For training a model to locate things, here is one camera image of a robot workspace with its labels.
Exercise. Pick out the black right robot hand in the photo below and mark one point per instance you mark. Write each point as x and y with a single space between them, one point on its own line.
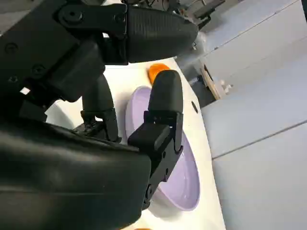
60 172

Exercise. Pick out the lilac plate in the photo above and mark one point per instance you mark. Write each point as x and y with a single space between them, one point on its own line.
187 182

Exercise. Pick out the wooden board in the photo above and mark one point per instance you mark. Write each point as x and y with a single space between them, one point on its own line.
211 82

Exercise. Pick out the orange white toy bread roll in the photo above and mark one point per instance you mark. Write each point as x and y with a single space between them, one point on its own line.
154 70
142 229

